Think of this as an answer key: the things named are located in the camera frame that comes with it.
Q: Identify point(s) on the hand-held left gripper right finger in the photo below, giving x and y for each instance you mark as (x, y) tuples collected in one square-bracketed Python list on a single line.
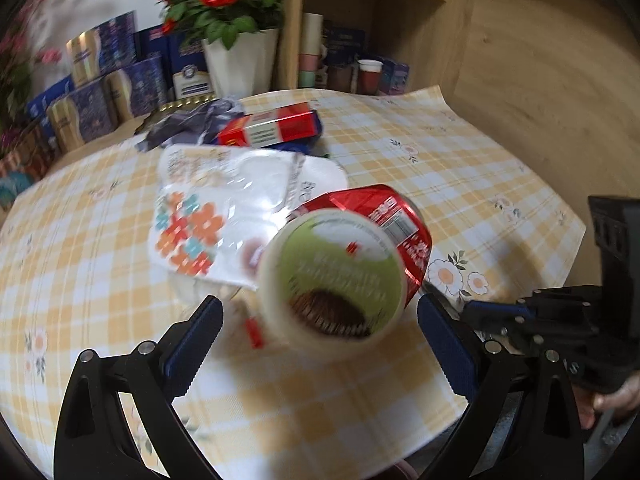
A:
[(445, 345)]

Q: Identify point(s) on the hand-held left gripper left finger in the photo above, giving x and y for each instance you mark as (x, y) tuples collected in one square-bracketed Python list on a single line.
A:
[(195, 345)]

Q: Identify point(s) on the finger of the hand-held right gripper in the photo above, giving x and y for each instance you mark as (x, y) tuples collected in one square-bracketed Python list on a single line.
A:
[(500, 317)]

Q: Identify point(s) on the white cup with green lid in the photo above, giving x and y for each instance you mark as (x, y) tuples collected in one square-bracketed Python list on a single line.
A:
[(330, 280)]

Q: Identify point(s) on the person's right hand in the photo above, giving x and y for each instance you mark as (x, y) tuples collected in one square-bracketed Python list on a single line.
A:
[(605, 402)]

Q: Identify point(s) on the small red wrapper piece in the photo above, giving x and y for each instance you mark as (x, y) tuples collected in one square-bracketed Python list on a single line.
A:
[(254, 332)]

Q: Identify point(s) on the yellow checked tablecloth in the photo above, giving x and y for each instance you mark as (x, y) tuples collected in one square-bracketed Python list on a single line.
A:
[(100, 260)]

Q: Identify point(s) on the red foil wrapper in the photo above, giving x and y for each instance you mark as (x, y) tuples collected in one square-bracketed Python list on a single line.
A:
[(400, 220)]

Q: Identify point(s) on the white floral printed package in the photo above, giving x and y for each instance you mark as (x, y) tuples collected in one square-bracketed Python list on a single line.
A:
[(200, 200)]

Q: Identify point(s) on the crumpled silver wrapper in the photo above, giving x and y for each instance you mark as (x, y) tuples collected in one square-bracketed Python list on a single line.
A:
[(190, 122)]

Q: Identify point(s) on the dark blue cardboard box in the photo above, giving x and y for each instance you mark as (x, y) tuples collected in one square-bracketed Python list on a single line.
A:
[(300, 146)]

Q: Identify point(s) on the red cigarette box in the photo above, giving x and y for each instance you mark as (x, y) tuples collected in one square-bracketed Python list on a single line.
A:
[(270, 127)]

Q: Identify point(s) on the golden chocolate tray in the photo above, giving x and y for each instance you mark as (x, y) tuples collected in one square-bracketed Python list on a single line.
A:
[(182, 104)]

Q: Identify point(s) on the wooden fence flower planter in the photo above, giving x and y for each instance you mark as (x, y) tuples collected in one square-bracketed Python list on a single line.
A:
[(20, 160)]

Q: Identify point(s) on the stack of blue gift boxes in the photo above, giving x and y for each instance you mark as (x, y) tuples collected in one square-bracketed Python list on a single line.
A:
[(90, 110)]

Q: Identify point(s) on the blue box on shelf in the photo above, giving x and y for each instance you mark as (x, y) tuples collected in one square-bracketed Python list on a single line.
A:
[(396, 77), (345, 42)]

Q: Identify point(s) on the red paper cup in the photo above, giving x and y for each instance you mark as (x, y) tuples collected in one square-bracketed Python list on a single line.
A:
[(370, 77)]

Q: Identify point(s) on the brown paper cup stack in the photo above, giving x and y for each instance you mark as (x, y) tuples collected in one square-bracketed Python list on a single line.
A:
[(342, 80)]

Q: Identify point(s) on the red rose plant white pot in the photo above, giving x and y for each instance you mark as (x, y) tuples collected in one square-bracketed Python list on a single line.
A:
[(240, 60)]

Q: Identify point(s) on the wooden shelf unit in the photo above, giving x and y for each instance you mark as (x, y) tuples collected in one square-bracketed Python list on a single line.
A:
[(400, 20)]

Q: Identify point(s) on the pastel paper cup stack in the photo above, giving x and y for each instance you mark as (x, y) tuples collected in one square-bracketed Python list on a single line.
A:
[(311, 50)]

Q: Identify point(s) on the pink blossom branches in vase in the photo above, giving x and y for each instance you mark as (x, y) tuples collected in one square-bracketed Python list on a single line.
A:
[(20, 45)]

